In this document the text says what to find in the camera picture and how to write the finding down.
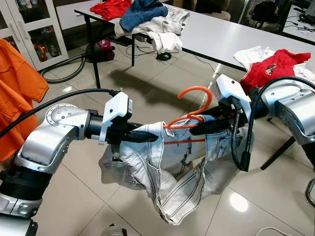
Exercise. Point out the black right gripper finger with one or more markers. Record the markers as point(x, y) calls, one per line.
point(205, 127)

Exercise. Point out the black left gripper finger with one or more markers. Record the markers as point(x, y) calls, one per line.
point(145, 136)

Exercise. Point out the orange red plastic hanger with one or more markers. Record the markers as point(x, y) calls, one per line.
point(197, 88)

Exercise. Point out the white jeans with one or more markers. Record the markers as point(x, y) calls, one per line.
point(172, 196)

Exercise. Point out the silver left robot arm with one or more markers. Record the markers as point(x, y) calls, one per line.
point(49, 137)

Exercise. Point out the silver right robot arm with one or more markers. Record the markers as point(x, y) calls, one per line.
point(290, 108)

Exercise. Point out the black metal leg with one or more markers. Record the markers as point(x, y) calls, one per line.
point(278, 153)

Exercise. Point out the red shirt white print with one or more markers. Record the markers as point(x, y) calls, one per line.
point(275, 66)

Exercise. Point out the white table black legs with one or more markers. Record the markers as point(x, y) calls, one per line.
point(221, 34)

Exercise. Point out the red vacuum cleaner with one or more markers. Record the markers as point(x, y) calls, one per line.
point(101, 49)

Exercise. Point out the grey robot foot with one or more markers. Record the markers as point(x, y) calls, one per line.
point(114, 231)

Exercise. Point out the brown armchair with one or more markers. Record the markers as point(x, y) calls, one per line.
point(219, 14)

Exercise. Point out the white desk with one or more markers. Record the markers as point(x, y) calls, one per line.
point(300, 32)

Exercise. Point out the orange shirt purple print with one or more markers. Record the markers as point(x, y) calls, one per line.
point(19, 83)

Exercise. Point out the crumpled blue denim garment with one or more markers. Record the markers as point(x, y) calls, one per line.
point(142, 14)

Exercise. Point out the crumpled red garment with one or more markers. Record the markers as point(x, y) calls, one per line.
point(110, 9)

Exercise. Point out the white display cabinet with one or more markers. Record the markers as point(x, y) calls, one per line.
point(42, 34)

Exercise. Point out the white drawer unit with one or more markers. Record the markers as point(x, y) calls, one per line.
point(69, 12)

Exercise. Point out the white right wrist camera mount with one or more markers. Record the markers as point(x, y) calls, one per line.
point(231, 91)

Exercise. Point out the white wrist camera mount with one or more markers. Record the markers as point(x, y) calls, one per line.
point(231, 91)
point(117, 108)

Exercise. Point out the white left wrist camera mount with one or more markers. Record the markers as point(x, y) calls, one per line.
point(117, 108)

